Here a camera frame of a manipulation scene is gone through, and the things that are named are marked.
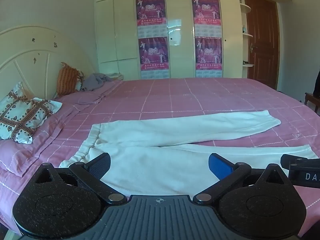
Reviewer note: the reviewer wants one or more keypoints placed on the folded pale cloth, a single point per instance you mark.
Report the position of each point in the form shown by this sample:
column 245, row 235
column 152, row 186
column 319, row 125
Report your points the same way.
column 115, row 76

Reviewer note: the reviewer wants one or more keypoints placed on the white brown patterned pillow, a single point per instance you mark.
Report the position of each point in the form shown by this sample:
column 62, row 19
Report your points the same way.
column 22, row 117

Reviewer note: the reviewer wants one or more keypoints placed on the purple wall poster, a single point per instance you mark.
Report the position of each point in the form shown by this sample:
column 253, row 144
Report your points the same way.
column 150, row 11
column 208, row 55
column 206, row 10
column 153, row 55

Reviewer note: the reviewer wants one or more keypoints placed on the white corner shelf unit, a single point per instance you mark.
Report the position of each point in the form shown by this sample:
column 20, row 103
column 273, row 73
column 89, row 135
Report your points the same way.
column 246, row 8

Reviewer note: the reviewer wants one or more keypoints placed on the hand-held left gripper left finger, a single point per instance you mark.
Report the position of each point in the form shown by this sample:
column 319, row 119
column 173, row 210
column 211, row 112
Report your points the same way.
column 98, row 166

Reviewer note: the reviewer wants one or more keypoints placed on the white wooden headboard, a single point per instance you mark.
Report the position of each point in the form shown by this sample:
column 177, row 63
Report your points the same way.
column 32, row 55

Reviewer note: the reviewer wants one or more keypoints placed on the orange striped pillow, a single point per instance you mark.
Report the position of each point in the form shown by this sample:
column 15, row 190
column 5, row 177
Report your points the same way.
column 67, row 81

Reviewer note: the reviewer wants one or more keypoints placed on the grey crumpled cloth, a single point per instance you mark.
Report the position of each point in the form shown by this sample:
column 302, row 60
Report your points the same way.
column 94, row 81

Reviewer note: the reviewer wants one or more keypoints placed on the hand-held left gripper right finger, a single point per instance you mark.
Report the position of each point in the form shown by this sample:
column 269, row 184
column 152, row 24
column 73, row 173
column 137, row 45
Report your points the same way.
column 220, row 166

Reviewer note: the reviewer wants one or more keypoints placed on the bed with pink checked sheet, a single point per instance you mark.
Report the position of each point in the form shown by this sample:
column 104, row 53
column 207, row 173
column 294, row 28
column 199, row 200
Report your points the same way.
column 190, row 97

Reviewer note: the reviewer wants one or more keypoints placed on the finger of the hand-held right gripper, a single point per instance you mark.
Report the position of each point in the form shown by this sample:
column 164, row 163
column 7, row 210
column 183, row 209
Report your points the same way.
column 290, row 160
column 303, row 168

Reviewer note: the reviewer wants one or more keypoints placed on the brown wooden door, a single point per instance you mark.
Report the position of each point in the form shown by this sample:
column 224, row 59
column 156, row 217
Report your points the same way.
column 263, row 42

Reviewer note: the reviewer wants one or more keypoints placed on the wooden chair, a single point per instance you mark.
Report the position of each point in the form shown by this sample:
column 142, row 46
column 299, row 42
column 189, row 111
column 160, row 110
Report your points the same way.
column 311, row 100

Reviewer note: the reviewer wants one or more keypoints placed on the white wardrobe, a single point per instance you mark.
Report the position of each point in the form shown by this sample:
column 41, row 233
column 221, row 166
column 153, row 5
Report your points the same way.
column 117, row 30

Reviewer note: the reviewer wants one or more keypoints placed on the white pants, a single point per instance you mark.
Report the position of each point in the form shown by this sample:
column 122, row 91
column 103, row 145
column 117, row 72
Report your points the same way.
column 160, row 165

